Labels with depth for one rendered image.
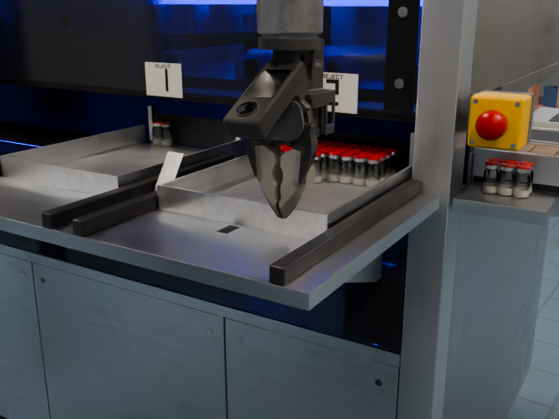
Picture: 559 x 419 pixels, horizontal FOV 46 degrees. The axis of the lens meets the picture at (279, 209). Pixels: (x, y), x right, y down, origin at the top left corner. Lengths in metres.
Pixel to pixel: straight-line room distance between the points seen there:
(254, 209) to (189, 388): 0.67
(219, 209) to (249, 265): 0.16
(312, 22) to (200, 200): 0.28
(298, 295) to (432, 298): 0.43
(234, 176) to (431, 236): 0.32
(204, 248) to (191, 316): 0.57
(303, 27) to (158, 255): 0.30
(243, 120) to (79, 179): 0.41
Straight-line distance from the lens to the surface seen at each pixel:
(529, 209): 0.98
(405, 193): 0.95
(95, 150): 1.30
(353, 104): 1.03
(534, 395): 2.25
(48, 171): 1.08
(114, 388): 1.59
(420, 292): 1.06
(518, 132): 0.95
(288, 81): 0.73
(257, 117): 0.68
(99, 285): 1.49
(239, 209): 0.84
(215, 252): 0.76
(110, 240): 0.82
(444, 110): 0.98
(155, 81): 1.24
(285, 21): 0.74
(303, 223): 0.80
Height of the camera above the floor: 1.15
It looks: 17 degrees down
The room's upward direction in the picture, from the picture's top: straight up
